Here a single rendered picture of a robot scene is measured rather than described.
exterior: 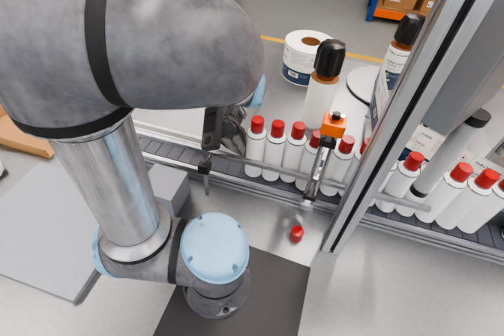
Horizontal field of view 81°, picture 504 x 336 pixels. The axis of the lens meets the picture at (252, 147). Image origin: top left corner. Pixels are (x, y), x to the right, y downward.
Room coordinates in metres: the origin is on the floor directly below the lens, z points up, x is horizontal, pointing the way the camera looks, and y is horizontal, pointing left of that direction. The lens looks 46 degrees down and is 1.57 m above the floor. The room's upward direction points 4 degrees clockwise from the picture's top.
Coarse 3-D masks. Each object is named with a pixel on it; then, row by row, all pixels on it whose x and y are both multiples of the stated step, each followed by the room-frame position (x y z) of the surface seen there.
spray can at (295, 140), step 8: (296, 128) 0.54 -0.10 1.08; (304, 128) 0.54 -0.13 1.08; (288, 136) 0.55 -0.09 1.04; (296, 136) 0.54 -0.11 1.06; (304, 136) 0.56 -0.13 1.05; (288, 144) 0.54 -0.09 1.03; (296, 144) 0.53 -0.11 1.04; (304, 144) 0.54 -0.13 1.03; (288, 152) 0.54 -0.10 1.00; (296, 152) 0.53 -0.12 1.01; (288, 160) 0.53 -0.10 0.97; (296, 160) 0.53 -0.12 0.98; (288, 168) 0.53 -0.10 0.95; (296, 168) 0.53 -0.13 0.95; (280, 176) 0.54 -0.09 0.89; (288, 176) 0.53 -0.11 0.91
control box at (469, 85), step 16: (496, 0) 0.35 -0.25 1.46; (496, 16) 0.34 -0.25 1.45; (480, 32) 0.35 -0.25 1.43; (496, 32) 0.34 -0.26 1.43; (480, 48) 0.34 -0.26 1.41; (496, 48) 0.33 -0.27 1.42; (464, 64) 0.34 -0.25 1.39; (480, 64) 0.33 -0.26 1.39; (496, 64) 0.32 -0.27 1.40; (448, 80) 0.35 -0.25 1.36; (464, 80) 0.34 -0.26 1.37; (480, 80) 0.32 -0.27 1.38; (496, 80) 0.37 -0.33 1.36; (448, 96) 0.34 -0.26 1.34; (464, 96) 0.33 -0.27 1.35; (480, 96) 0.34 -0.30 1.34; (432, 112) 0.34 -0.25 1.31; (448, 112) 0.33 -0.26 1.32; (464, 112) 0.33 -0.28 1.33; (432, 128) 0.34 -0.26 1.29; (448, 128) 0.32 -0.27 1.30
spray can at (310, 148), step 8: (312, 136) 0.52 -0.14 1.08; (312, 144) 0.52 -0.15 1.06; (304, 152) 0.52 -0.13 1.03; (312, 152) 0.51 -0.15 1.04; (304, 160) 0.51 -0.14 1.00; (312, 160) 0.50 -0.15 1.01; (320, 160) 0.51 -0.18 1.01; (304, 168) 0.51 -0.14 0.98; (296, 184) 0.52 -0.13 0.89; (304, 184) 0.50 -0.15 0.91; (312, 184) 0.51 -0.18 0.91
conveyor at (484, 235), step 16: (144, 144) 0.64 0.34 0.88; (160, 144) 0.65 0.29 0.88; (176, 160) 0.59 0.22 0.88; (192, 160) 0.59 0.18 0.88; (224, 160) 0.60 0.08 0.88; (240, 176) 0.54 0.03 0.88; (320, 192) 0.51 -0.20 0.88; (368, 208) 0.46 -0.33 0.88; (416, 224) 0.43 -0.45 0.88; (432, 224) 0.43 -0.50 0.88; (480, 240) 0.40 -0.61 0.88; (496, 240) 0.40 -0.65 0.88
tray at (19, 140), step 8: (0, 104) 0.79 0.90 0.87; (0, 112) 0.77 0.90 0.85; (0, 120) 0.74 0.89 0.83; (8, 120) 0.75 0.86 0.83; (0, 128) 0.70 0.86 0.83; (8, 128) 0.71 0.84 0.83; (16, 128) 0.71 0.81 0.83; (0, 136) 0.63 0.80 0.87; (8, 136) 0.67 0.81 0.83; (16, 136) 0.67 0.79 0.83; (24, 136) 0.67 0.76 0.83; (8, 144) 0.63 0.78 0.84; (16, 144) 0.62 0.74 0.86; (24, 144) 0.61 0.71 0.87; (32, 144) 0.64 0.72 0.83; (40, 144) 0.65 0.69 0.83; (48, 144) 0.65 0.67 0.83; (32, 152) 0.61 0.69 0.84; (40, 152) 0.60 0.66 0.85; (48, 152) 0.61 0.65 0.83
